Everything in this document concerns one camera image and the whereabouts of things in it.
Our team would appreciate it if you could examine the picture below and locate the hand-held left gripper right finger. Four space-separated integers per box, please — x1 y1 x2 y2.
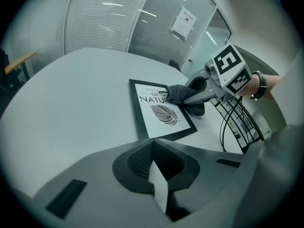
154 138 245 220

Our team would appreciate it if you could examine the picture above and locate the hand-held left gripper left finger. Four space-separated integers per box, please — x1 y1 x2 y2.
33 138 171 223

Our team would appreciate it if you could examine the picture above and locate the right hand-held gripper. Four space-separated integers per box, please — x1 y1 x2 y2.
184 41 253 105

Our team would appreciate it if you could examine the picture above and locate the dark grey cloth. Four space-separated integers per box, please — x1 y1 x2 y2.
166 84 205 116

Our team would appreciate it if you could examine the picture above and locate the black framed picture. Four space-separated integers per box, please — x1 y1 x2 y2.
129 79 198 142

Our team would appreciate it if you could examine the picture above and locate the person's right forearm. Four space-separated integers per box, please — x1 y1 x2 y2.
237 74 283 99

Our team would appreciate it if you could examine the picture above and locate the blue chair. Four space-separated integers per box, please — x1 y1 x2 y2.
169 59 181 72

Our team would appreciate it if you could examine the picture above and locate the black wristwatch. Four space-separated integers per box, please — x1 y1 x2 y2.
250 70 268 101

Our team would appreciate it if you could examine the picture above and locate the white paper notice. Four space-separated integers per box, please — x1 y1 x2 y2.
170 5 198 41

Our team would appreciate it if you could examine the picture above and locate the grey table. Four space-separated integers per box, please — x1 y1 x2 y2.
0 47 245 199

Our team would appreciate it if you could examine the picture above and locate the black office chair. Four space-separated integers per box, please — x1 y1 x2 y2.
0 48 23 99

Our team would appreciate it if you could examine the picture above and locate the orange round table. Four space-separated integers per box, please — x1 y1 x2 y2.
5 52 38 75

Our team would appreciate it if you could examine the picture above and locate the black wire rack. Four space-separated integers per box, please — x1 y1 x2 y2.
213 96 271 154

